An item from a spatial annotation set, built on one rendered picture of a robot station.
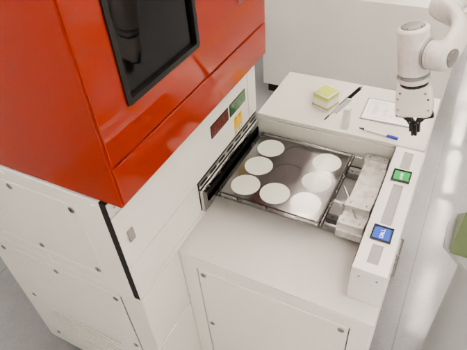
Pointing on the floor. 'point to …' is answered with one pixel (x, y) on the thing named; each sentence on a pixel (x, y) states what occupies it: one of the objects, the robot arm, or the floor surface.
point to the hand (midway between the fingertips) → (414, 128)
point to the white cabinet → (267, 313)
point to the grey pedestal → (450, 307)
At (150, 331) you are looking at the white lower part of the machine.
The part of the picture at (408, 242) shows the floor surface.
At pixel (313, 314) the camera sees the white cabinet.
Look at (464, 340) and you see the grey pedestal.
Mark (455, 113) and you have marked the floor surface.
